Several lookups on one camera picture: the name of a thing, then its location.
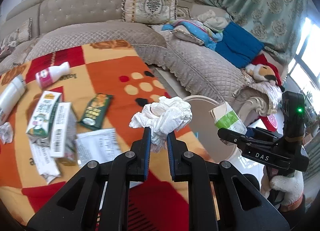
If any green white tissue pack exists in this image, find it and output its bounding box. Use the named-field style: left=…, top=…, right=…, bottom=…
left=209, top=102, right=247, bottom=135

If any white printed wrapper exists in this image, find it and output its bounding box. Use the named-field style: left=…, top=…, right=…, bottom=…
left=75, top=128, right=121, bottom=168

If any white green medicine box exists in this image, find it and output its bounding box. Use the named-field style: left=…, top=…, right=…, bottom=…
left=50, top=102, right=78, bottom=164

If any white tissue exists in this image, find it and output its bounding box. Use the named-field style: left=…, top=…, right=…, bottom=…
left=129, top=96, right=193, bottom=153

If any green cracker packet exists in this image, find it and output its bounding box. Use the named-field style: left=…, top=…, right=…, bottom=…
left=78, top=93, right=113, bottom=130

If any milk carton with cow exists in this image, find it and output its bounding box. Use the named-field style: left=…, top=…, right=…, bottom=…
left=25, top=90, right=62, bottom=147

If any small grey tissue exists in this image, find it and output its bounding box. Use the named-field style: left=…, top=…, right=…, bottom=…
left=0, top=122, right=14, bottom=144

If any white gloved right hand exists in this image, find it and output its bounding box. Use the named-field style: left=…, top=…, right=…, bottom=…
left=260, top=167, right=304, bottom=209

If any red plastic stool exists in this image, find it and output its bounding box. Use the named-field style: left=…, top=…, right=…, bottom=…
left=259, top=114, right=278, bottom=132

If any plush toy with red hat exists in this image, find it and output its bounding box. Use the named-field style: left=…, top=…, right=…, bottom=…
left=245, top=54, right=285, bottom=92

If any blue cushion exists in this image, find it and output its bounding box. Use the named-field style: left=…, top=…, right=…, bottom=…
left=215, top=22, right=264, bottom=69

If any colourful patterned blanket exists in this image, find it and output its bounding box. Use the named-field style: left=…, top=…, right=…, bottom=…
left=0, top=40, right=216, bottom=231

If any colourful striped blanket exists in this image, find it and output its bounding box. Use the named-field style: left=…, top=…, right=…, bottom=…
left=161, top=19, right=223, bottom=51

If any beige clothes pile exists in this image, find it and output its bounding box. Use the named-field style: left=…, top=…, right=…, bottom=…
left=197, top=10, right=229, bottom=32

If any grey edged pillow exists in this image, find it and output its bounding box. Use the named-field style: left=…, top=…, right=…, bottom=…
left=172, top=25, right=204, bottom=46

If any teal patterned curtain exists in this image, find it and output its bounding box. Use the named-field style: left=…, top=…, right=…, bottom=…
left=196, top=0, right=309, bottom=65

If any pink label yogurt bottle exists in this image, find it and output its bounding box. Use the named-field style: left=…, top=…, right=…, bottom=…
left=35, top=62, right=71, bottom=89

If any white thermos bottle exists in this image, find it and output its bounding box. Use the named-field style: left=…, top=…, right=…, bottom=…
left=0, top=74, right=27, bottom=125

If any large embroidered cushion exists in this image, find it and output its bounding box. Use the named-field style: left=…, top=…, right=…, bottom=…
left=121, top=0, right=178, bottom=24

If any small embroidered cushion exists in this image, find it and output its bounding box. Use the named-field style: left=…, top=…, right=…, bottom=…
left=1, top=18, right=32, bottom=46

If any beige tufted sofa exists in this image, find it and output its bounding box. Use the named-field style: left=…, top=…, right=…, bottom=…
left=1, top=0, right=281, bottom=120

